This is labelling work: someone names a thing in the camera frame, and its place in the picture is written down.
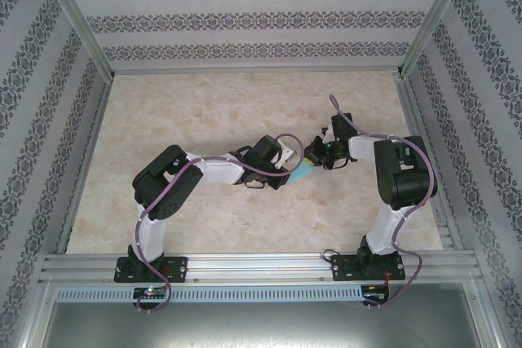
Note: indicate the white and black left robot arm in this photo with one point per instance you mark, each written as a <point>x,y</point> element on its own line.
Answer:
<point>153,238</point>

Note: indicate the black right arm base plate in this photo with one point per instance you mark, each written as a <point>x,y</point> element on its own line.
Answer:
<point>342,268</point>

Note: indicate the aluminium side rail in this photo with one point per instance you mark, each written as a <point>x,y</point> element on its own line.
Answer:
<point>86,160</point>
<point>410,99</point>

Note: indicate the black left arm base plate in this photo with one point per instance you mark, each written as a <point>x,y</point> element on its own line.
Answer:
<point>179,268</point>

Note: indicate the aluminium frame post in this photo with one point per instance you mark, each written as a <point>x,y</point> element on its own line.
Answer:
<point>440,14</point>
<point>77,18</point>

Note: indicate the turquoise cloth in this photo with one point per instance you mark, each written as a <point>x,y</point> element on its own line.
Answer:
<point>302,173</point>

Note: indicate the grey metal tray panel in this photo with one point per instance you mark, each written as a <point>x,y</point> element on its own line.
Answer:
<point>261,323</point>

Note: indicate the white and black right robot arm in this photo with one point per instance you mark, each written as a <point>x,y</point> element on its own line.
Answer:
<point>381,234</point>

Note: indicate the aluminium mounting rail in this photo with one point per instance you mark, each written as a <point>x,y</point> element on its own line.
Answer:
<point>261,266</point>

